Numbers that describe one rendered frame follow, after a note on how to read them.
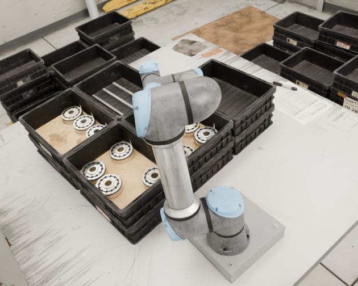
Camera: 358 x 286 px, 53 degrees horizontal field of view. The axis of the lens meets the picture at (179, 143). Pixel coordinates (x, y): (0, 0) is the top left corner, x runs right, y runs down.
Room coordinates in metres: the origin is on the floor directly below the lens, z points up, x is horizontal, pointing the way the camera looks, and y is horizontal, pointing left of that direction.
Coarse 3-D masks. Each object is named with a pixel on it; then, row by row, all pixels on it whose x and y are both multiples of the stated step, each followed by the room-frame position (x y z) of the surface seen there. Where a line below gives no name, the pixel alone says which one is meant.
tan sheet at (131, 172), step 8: (136, 152) 1.10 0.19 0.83; (96, 160) 1.10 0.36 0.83; (104, 160) 1.09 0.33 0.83; (136, 160) 1.06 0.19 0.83; (144, 160) 1.05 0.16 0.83; (112, 168) 1.04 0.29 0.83; (120, 168) 1.03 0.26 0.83; (128, 168) 1.02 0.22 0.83; (136, 168) 1.01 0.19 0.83; (144, 168) 1.00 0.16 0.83; (120, 176) 0.98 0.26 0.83; (128, 176) 0.97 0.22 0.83; (136, 176) 0.97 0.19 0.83; (128, 184) 0.93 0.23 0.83; (136, 184) 0.92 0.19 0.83; (128, 192) 0.89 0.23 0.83; (136, 192) 0.89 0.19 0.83; (112, 200) 0.87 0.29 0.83; (120, 200) 0.86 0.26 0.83; (128, 200) 0.85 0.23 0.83; (120, 208) 0.82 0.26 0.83
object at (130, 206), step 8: (128, 128) 1.17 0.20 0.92; (96, 136) 1.14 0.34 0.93; (88, 144) 1.10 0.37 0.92; (72, 152) 1.07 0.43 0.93; (64, 160) 1.03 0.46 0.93; (72, 168) 0.98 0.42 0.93; (80, 176) 0.93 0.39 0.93; (88, 184) 0.88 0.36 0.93; (152, 184) 0.83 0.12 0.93; (160, 184) 0.83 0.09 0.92; (96, 192) 0.84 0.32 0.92; (144, 192) 0.80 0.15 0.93; (152, 192) 0.81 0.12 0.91; (104, 200) 0.80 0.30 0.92; (136, 200) 0.77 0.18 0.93; (112, 208) 0.77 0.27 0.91; (128, 208) 0.74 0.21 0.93; (120, 216) 0.73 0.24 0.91
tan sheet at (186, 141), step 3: (201, 126) 1.20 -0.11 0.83; (204, 126) 1.20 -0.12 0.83; (183, 138) 1.14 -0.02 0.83; (186, 138) 1.14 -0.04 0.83; (189, 138) 1.13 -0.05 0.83; (192, 138) 1.13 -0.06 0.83; (183, 141) 1.12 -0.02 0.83; (186, 141) 1.12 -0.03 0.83; (189, 141) 1.12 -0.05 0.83; (192, 141) 1.11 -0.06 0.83; (183, 144) 1.11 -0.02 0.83; (186, 144) 1.10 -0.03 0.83; (189, 144) 1.10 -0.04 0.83; (192, 144) 1.10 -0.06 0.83; (195, 144) 1.09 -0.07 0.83; (192, 147) 1.08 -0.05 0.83; (195, 147) 1.08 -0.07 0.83; (198, 147) 1.07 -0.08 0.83
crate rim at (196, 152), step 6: (132, 114) 1.25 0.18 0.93; (216, 114) 1.15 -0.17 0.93; (228, 120) 1.10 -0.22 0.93; (132, 126) 1.17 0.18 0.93; (228, 126) 1.06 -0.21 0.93; (222, 132) 1.04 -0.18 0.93; (210, 138) 1.01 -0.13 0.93; (216, 138) 1.02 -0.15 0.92; (204, 144) 0.99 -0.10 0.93; (210, 144) 1.00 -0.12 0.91; (198, 150) 0.96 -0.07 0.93; (204, 150) 0.97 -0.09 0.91; (192, 156) 0.93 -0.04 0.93; (186, 162) 0.91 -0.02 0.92
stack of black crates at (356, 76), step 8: (344, 64) 1.80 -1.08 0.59; (352, 64) 1.83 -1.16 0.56; (336, 72) 1.74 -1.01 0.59; (344, 72) 1.79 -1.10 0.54; (352, 72) 1.84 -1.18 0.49; (336, 80) 1.72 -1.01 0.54; (344, 80) 1.67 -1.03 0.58; (352, 80) 1.63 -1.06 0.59; (336, 88) 1.71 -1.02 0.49; (344, 88) 1.67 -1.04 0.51; (352, 88) 1.63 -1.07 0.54; (336, 96) 1.70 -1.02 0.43; (352, 96) 1.61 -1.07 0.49
